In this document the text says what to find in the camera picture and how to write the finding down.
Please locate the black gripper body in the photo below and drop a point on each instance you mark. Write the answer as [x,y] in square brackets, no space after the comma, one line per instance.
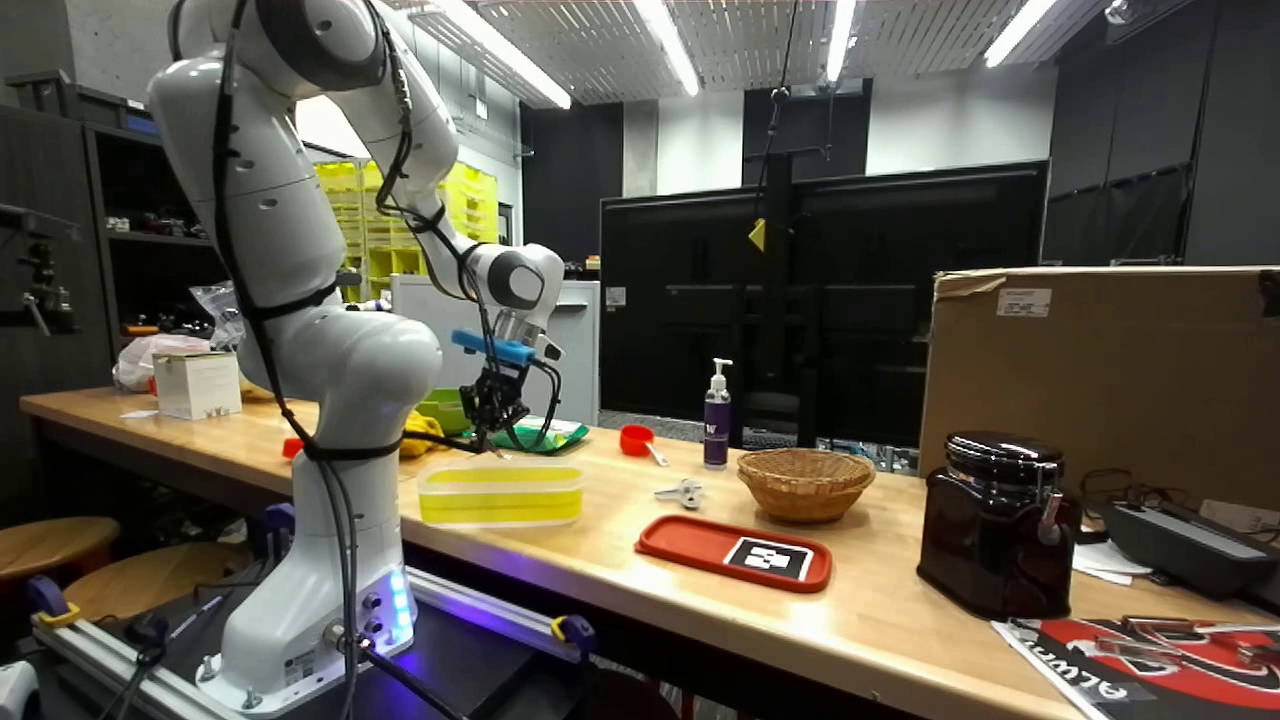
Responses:
[496,389]

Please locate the dark metal spoon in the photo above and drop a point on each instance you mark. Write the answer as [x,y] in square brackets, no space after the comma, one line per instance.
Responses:
[481,446]

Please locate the green bowl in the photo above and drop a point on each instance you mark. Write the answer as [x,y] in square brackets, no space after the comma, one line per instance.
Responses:
[440,411]

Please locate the yellow transparent plastic container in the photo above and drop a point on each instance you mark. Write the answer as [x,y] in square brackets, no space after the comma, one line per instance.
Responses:
[501,499]

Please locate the red measuring scoop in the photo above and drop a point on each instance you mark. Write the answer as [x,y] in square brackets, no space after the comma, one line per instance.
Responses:
[636,440]

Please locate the small red object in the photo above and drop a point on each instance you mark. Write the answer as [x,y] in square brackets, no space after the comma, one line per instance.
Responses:
[295,448]

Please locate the yellow sign board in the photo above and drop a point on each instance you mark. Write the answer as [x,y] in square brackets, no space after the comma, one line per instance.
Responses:
[361,225]

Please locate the purple pump sanitizer bottle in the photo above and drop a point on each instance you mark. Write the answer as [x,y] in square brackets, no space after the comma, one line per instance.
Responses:
[719,425]

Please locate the red tray with marker tag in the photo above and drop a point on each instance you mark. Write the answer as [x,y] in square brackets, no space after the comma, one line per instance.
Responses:
[695,544]

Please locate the clear plastic bag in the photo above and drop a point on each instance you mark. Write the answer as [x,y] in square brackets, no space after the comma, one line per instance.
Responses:
[214,323]

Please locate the small white box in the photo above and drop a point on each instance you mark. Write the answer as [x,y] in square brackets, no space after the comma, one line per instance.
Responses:
[198,387]

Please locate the yellow tag on stand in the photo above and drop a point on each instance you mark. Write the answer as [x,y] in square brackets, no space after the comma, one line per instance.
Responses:
[756,236]

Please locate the wicker basket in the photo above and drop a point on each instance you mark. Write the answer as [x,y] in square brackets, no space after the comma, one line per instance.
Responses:
[807,486]

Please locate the pinkish white plastic bag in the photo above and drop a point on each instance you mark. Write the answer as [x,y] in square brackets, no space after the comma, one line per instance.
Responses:
[142,360]

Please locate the round wooden stool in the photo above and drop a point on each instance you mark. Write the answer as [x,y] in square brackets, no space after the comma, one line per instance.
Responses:
[146,582]
[52,540]

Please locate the dark shelving unit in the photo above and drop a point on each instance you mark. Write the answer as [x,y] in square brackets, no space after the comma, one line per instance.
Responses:
[133,225]

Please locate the black glossy appliance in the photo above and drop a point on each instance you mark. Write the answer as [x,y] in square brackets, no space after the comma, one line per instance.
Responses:
[994,540]

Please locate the large cardboard box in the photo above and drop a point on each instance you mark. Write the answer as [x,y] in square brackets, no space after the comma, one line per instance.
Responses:
[1107,381]

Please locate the dark grey desk device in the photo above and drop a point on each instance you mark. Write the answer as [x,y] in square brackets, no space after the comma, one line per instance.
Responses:
[1187,551]

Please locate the red black printed poster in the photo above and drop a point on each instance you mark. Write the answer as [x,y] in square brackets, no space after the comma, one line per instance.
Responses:
[1173,664]

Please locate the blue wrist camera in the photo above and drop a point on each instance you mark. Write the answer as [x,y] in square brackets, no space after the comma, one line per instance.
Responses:
[496,348]

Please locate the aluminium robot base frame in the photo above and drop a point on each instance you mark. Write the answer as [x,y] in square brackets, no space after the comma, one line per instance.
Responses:
[495,626]

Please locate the black wall-mounted tool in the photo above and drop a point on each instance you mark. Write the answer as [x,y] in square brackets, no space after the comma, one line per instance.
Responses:
[40,281]

